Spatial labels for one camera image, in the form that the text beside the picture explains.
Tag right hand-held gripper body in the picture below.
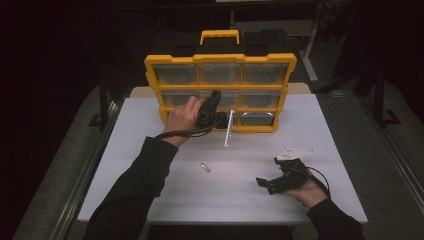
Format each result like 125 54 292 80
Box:
265 147 317 196

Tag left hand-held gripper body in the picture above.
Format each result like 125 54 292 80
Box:
195 89 236 148

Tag clear plastic drawer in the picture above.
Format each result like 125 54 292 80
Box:
199 89 241 110

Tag yellow black organizer cabinet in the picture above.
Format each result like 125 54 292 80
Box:
143 29 298 135

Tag person's left hand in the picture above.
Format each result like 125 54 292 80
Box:
162 95 206 148

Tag person's right hand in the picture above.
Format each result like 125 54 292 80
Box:
282 169 330 211

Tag grid of clear bins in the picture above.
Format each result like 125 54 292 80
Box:
152 62 290 128

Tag black metal stand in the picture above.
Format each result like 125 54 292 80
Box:
372 64 403 129
87 75 112 132

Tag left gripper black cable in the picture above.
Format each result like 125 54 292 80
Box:
154 118 224 141

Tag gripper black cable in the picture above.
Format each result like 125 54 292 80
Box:
305 165 332 201
154 118 224 141

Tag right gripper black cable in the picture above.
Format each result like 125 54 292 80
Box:
305 165 332 201

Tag white metal desk frame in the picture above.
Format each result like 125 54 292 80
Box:
229 9 320 84

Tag grey metal rail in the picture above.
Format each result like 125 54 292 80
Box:
358 96 424 214
49 98 125 240

